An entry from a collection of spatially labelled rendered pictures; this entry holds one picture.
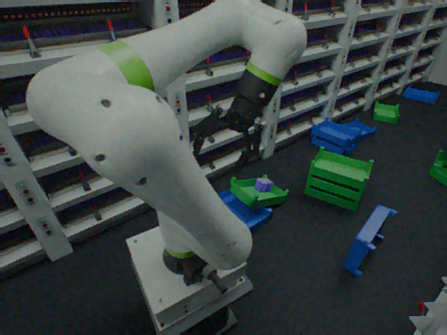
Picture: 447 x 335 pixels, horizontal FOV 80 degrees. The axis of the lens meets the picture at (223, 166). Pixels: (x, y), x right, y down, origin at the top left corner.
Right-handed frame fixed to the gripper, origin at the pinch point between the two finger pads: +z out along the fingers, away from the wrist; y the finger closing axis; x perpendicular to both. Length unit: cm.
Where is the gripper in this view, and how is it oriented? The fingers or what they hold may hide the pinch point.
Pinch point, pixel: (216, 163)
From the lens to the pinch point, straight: 75.6
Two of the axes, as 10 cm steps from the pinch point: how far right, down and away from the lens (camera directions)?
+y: -8.7, -2.6, -4.2
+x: 2.2, 5.6, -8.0
